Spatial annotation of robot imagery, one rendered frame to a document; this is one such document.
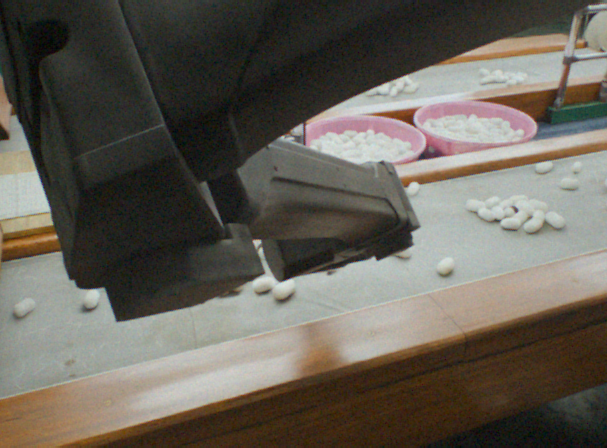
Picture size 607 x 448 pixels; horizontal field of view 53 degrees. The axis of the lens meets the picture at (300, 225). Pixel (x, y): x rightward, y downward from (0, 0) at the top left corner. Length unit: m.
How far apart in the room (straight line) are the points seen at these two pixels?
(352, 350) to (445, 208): 0.44
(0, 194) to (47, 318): 0.33
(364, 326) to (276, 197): 0.50
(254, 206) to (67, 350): 0.59
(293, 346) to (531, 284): 0.35
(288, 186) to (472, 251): 0.70
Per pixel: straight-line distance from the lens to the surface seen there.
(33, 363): 0.82
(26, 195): 1.13
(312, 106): 0.18
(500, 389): 0.90
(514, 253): 1.01
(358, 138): 1.37
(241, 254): 0.25
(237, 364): 0.72
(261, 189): 0.27
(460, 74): 1.88
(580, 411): 1.87
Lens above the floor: 1.26
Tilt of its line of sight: 30 degrees down
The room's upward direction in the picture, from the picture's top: straight up
